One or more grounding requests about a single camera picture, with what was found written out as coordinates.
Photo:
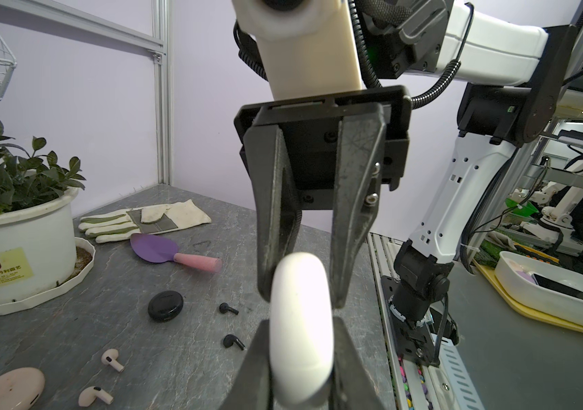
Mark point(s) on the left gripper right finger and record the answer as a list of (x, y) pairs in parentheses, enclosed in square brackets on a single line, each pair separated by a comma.
[(350, 386)]

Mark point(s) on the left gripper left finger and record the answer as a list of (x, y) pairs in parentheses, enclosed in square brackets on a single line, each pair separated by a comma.
[(253, 387)]

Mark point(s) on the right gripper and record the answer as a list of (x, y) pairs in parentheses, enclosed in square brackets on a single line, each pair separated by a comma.
[(373, 122)]

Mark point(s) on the white earbud charging case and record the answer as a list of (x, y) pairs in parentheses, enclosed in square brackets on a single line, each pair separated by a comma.
[(301, 335)]

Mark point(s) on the pink earbud charging case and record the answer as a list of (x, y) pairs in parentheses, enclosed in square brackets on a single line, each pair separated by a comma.
[(21, 388)]

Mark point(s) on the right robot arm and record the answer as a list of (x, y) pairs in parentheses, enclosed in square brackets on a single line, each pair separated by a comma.
[(514, 75)]

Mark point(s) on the black earbud charging case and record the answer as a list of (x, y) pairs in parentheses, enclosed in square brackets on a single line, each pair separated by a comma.
[(165, 306)]

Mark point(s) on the black earbud two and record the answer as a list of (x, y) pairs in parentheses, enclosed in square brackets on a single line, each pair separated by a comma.
[(231, 340)]

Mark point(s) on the black earbud one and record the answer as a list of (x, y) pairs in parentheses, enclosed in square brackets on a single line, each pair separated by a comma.
[(225, 308)]

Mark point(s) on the pink earbud two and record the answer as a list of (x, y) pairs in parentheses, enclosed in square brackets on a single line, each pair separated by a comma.
[(110, 358)]

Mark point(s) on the pink earbud one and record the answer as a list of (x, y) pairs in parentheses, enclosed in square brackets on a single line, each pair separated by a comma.
[(92, 394)]

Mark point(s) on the beige gardening glove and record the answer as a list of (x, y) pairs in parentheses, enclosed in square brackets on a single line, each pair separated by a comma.
[(120, 225)]

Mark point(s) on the white plastic tray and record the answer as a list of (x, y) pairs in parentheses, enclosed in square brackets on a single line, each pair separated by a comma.
[(541, 286)]

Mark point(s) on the potted green plant white pot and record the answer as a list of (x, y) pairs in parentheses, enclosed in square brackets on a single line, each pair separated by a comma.
[(40, 256)]

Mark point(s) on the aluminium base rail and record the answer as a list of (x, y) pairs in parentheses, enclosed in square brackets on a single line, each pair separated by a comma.
[(422, 378)]

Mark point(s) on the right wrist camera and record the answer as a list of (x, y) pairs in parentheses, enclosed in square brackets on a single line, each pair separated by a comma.
[(307, 47)]

